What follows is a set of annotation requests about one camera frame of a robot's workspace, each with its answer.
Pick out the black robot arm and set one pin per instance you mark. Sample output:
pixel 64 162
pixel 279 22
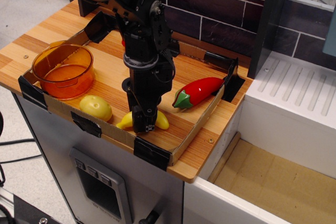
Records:
pixel 146 35

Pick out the dark grey vertical post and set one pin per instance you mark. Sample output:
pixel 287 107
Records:
pixel 266 35

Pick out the yellow plastic toy potato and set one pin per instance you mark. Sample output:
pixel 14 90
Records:
pixel 96 106

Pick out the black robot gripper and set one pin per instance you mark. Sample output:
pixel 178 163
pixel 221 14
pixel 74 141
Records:
pixel 144 90

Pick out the orange transparent plastic pot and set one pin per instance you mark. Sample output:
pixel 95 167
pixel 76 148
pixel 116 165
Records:
pixel 64 70

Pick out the cardboard fence with black tape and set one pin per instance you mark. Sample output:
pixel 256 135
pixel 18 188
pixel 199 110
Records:
pixel 193 133

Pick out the red plastic toy chili pepper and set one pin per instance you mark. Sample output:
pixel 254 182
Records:
pixel 195 92

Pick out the white toy sink unit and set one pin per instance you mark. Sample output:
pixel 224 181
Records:
pixel 276 160

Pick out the grey toy dishwasher cabinet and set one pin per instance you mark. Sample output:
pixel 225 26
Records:
pixel 101 182

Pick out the yellow plastic toy banana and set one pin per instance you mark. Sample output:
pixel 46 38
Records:
pixel 127 121

